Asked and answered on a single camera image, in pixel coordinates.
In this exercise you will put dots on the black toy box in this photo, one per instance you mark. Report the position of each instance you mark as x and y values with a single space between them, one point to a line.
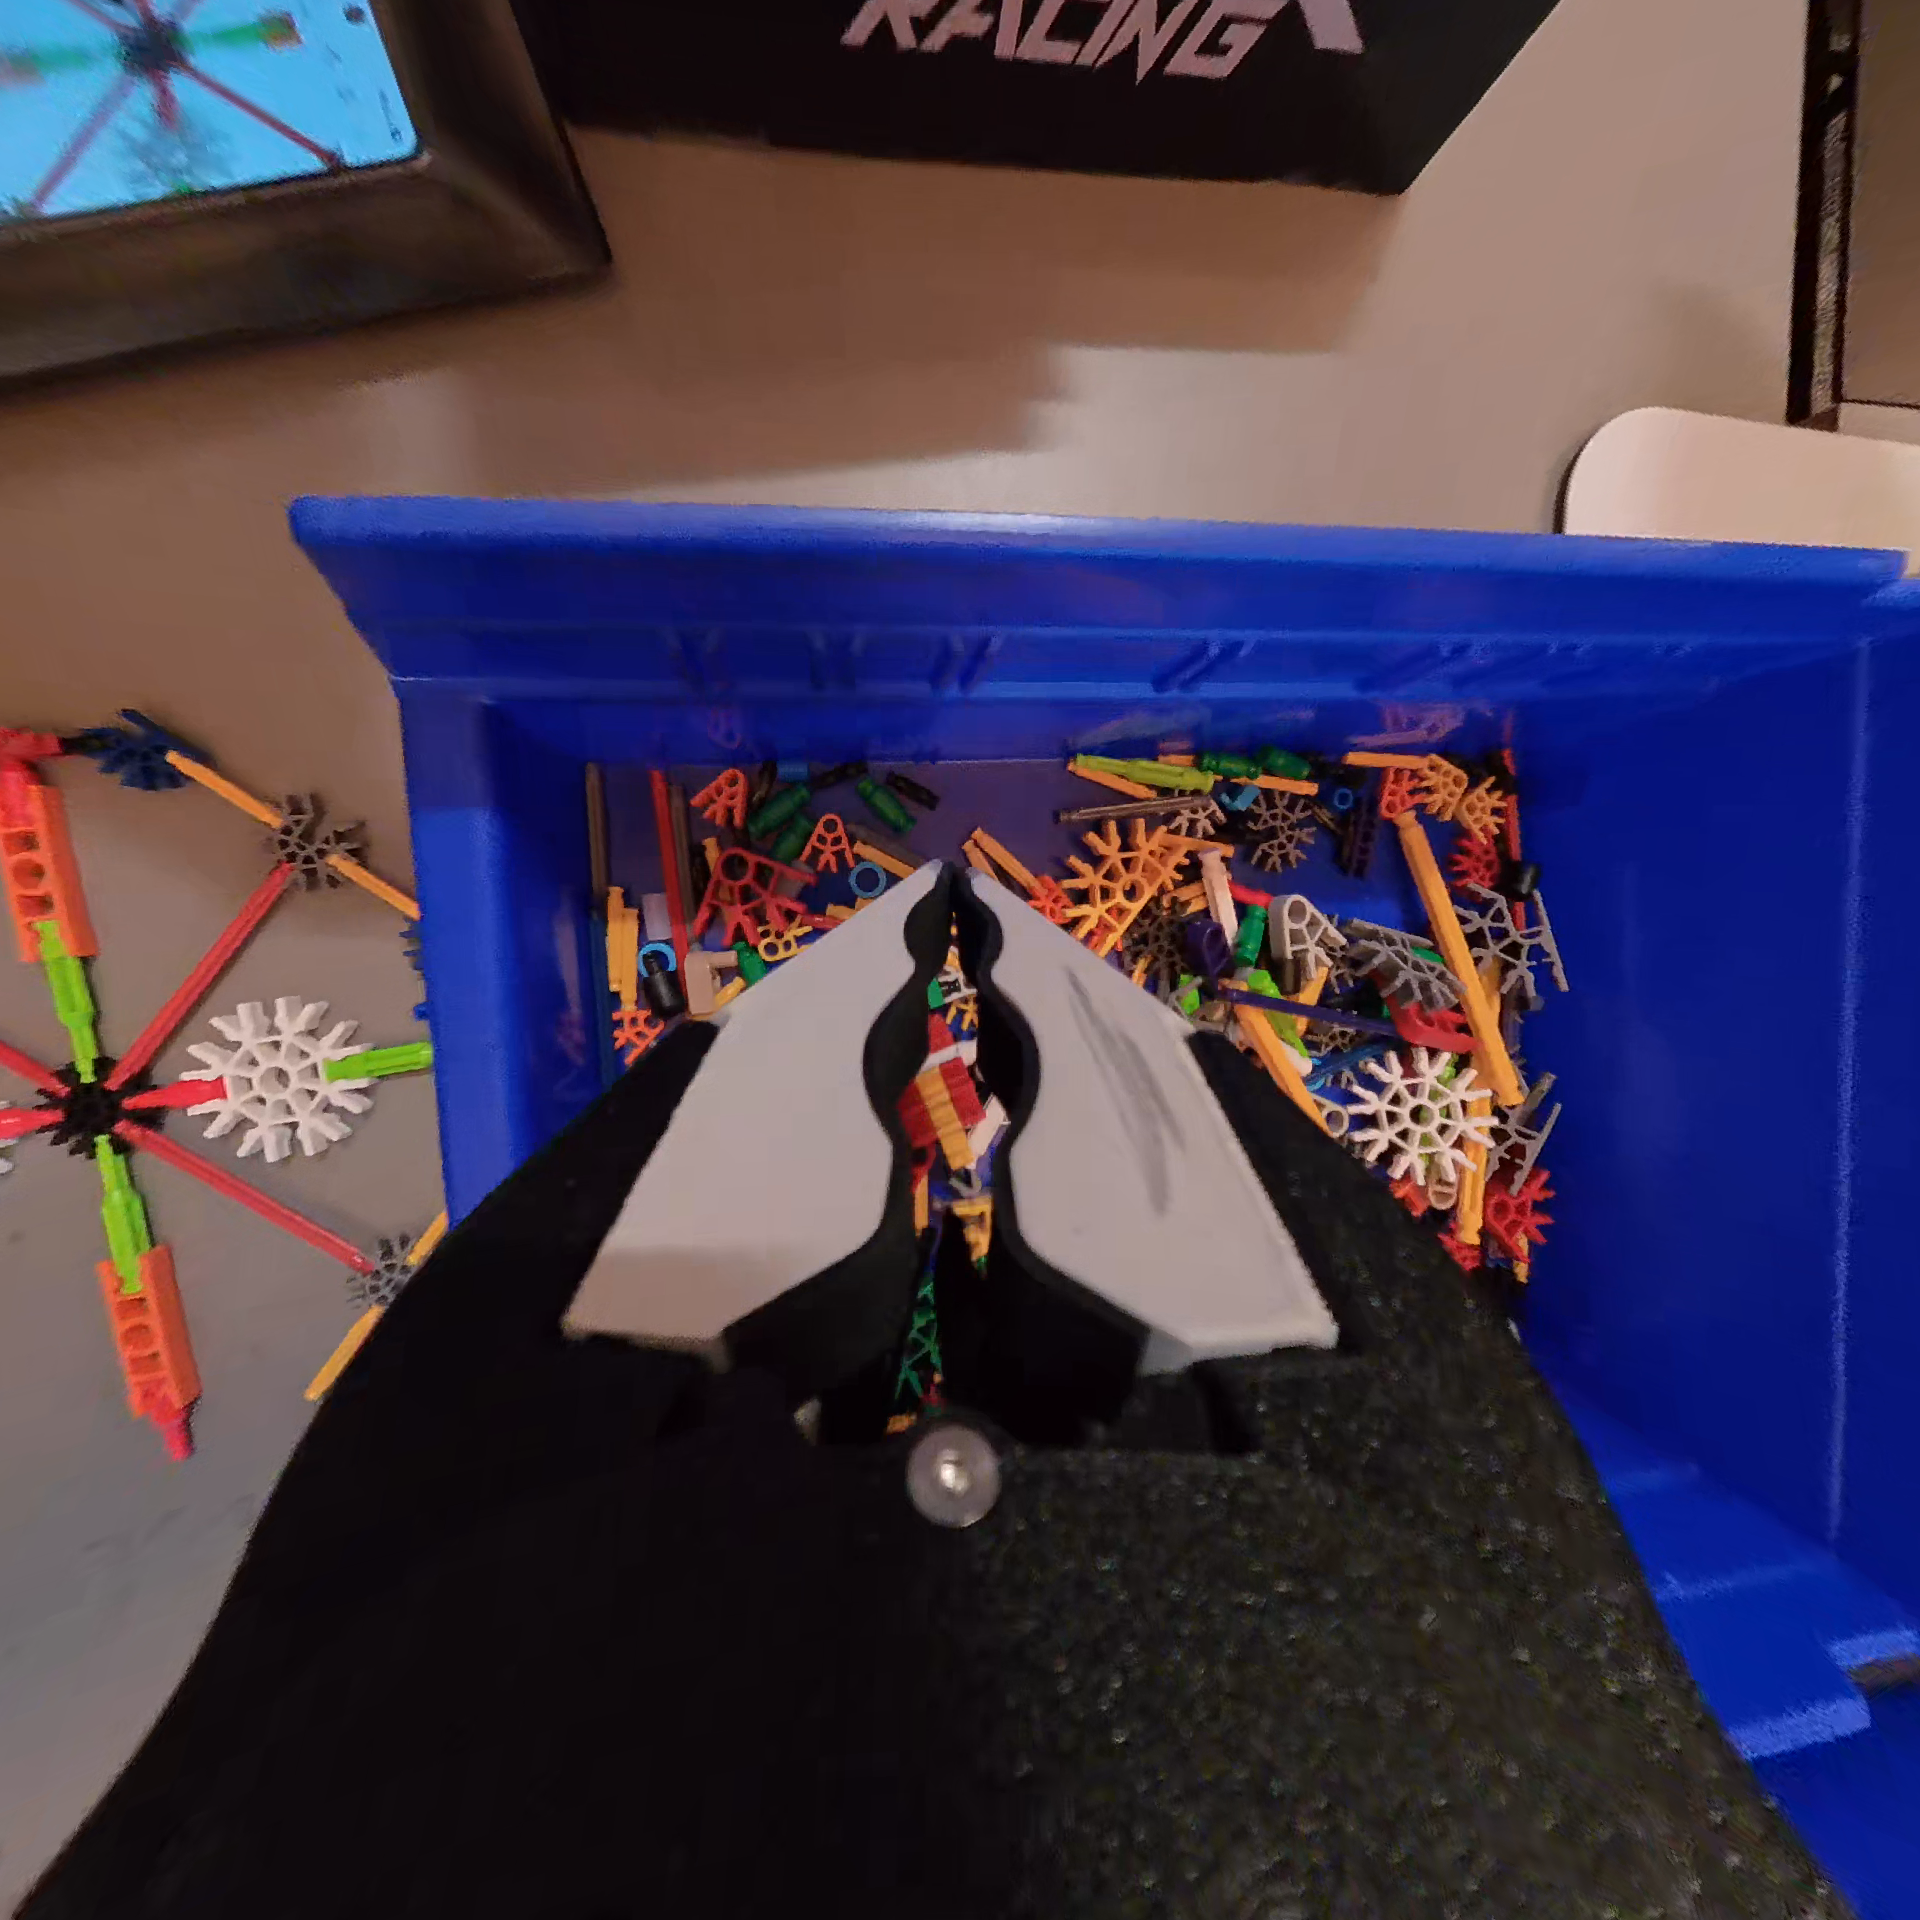
751 89

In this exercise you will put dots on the colourful construction wheel model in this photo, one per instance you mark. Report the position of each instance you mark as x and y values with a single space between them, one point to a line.
278 1073

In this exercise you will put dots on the yellow plastic rod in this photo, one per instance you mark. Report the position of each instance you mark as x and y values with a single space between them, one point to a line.
375 1313

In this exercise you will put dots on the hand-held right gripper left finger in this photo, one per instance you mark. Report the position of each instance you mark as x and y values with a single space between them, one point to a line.
734 1184

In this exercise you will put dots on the blue plastic bin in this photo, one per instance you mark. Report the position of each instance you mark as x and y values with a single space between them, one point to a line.
1049 630

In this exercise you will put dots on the white rounded board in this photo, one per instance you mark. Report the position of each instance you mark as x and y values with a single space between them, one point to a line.
1723 480

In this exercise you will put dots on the pile of colourful construction pieces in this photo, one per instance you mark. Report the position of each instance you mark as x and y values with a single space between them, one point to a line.
1410 1110

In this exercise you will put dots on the smartphone in dark holder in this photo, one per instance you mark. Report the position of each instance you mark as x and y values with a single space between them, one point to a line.
225 89

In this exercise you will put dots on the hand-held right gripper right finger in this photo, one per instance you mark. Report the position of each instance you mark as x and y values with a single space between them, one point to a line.
1170 1201

